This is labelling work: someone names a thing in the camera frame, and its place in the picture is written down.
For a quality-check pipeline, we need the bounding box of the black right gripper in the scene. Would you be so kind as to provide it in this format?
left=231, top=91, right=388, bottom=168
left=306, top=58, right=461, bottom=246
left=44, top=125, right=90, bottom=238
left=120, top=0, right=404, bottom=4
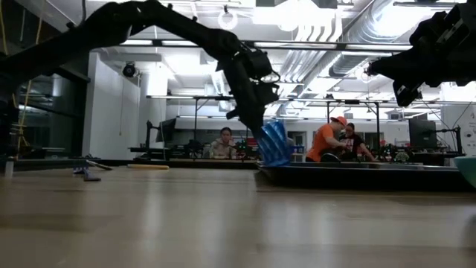
left=365, top=51, right=476, bottom=108

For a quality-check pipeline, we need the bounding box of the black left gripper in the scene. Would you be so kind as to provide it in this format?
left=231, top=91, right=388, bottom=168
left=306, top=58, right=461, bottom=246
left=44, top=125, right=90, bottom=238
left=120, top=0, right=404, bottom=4
left=222, top=55, right=280, bottom=141

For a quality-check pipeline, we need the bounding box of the blue ribbed plastic cup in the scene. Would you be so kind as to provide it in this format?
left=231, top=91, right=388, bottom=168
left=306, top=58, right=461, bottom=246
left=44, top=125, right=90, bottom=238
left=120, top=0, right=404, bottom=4
left=256, top=120, right=293, bottom=168

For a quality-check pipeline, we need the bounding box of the teal plate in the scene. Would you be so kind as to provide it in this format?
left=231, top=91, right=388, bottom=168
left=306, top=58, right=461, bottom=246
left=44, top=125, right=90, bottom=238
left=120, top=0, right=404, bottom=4
left=453, top=156, right=476, bottom=189

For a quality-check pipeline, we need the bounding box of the fork with blue handle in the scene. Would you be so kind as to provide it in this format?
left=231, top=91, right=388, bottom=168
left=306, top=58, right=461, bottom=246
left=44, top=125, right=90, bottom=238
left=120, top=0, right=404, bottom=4
left=72, top=158, right=114, bottom=183

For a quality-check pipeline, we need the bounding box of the black plastic tray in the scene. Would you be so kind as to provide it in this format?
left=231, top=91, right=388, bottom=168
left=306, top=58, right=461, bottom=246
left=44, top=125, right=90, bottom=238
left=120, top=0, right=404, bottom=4
left=258, top=160, right=470, bottom=192

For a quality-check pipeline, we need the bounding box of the person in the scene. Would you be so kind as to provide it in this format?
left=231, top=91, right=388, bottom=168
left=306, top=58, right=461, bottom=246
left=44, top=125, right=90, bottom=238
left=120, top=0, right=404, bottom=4
left=209, top=127, right=238, bottom=160
left=338, top=122, right=377, bottom=162
left=305, top=115, right=349, bottom=163

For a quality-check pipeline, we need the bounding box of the black monitor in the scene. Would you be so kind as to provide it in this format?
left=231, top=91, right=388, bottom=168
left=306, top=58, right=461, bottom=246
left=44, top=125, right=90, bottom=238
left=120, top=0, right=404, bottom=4
left=408, top=118, right=439, bottom=150
left=155, top=118, right=178, bottom=144

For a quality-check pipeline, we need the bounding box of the black background desk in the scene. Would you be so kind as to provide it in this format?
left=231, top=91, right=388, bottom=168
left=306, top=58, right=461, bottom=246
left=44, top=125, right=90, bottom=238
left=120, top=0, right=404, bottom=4
left=128, top=146, right=210, bottom=162

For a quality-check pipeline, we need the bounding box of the silver ventilation duct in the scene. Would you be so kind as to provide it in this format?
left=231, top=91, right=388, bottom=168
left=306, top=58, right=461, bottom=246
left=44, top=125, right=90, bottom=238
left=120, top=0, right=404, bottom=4
left=329, top=0, right=412, bottom=78

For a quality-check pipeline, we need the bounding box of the black overhead gantry frame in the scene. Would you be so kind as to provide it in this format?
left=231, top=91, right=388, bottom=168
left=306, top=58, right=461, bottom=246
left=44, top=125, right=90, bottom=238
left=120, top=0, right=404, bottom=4
left=278, top=98, right=382, bottom=150
left=147, top=95, right=234, bottom=143

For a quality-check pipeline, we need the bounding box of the black aluminium table frame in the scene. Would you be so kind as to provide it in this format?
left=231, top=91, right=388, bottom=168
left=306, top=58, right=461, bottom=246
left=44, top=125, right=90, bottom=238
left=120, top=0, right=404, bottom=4
left=0, top=156, right=261, bottom=170

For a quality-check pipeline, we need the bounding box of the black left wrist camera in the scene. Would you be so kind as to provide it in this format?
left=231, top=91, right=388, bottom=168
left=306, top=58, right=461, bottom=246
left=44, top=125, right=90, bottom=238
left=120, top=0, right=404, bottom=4
left=243, top=47, right=274, bottom=80

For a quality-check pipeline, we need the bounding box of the white ring lamp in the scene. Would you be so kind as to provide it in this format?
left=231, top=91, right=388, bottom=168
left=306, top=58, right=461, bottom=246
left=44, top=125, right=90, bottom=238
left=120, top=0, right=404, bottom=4
left=217, top=7, right=239, bottom=31

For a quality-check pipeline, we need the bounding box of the yellow hanging cord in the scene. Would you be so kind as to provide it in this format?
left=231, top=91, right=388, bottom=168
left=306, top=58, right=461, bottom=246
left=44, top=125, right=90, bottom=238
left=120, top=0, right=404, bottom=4
left=0, top=0, right=42, bottom=150

